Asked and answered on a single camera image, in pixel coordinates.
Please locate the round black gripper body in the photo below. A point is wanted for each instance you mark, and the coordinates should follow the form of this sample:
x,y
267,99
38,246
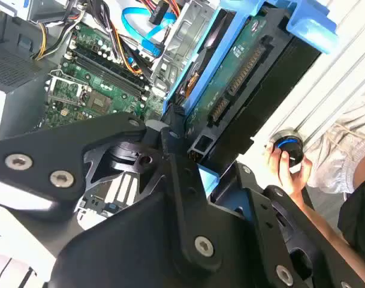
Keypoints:
x,y
125,255

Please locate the hard disk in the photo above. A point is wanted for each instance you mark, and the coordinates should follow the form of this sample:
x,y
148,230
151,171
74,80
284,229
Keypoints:
x,y
230,75

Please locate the person's bare hand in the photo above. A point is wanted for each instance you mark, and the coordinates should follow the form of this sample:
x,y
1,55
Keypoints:
x,y
294,183

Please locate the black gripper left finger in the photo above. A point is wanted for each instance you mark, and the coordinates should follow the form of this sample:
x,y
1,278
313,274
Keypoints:
x,y
41,156

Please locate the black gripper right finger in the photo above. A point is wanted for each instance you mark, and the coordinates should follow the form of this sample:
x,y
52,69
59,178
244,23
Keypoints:
x,y
290,240

